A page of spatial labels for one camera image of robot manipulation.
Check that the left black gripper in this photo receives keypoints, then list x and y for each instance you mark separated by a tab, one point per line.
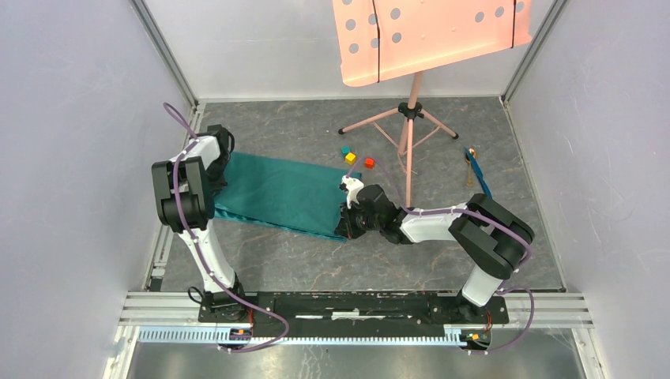
219	185

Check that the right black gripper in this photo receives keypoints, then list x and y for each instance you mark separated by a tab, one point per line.
345	227

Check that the teal cloth napkin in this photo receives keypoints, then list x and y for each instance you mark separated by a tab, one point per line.
294	196

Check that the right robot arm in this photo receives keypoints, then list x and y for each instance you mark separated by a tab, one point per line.
495	239

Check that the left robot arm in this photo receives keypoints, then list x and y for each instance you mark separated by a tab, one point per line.
184	189

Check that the red cube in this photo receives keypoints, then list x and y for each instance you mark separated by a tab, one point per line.
369	163

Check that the yellow cube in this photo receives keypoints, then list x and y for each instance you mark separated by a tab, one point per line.
350	158

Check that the teal cube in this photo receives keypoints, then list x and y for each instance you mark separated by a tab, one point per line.
345	151

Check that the gold spoon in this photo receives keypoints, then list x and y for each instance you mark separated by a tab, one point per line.
470	155

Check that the pink music stand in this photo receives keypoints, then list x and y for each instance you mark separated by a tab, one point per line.
383	40

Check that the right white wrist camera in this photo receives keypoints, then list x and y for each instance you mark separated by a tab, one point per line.
351	186

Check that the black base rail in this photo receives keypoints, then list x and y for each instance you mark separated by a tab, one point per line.
363	316

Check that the blue handled utensil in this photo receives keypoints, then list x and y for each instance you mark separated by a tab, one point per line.
480	178

